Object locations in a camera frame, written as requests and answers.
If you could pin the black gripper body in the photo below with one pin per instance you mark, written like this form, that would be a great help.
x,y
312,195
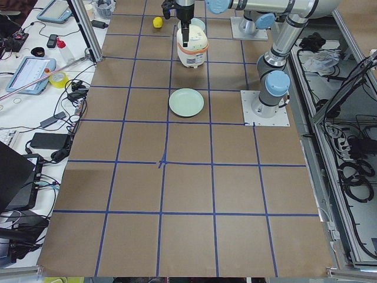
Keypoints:
x,y
185,13

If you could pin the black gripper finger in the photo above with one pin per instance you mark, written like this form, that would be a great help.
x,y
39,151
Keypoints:
x,y
185,33

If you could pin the white rice cooker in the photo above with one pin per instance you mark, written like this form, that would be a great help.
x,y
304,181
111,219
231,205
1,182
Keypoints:
x,y
195,53

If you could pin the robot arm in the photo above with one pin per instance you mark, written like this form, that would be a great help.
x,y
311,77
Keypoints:
x,y
274,81
298,11

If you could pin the green plate left side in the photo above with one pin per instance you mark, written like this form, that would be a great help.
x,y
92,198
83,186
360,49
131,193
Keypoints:
x,y
194,22

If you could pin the green plate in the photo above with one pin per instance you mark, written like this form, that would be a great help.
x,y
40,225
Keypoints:
x,y
194,22
186,102

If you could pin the green plate right side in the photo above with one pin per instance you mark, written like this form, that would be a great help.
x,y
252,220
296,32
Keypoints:
x,y
186,102

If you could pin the plastic bag with cup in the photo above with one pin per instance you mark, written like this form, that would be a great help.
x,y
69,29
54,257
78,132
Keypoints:
x,y
105,8

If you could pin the red cap squeeze bottle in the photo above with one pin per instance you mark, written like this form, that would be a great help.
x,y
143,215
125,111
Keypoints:
x,y
65,51

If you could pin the black phone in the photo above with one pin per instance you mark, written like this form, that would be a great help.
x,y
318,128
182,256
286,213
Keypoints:
x,y
52,41

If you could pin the yellow tape roll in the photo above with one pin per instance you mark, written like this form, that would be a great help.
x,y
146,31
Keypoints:
x,y
58,79

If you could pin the blue teach pendant tablet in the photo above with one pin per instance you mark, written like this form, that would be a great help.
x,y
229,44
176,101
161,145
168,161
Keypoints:
x,y
29,70

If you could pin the black power adapter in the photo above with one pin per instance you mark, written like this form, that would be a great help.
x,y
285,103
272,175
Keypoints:
x,y
49,141

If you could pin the black laptop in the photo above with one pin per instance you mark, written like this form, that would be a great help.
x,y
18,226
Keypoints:
x,y
19,177

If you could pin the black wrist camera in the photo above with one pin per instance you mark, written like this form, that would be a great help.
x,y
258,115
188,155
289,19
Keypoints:
x,y
166,6

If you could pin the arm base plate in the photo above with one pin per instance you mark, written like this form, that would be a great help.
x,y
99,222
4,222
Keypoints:
x,y
243,29
257,114

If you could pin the aluminium frame post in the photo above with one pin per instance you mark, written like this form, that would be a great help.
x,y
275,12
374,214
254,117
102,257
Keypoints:
x,y
79,12

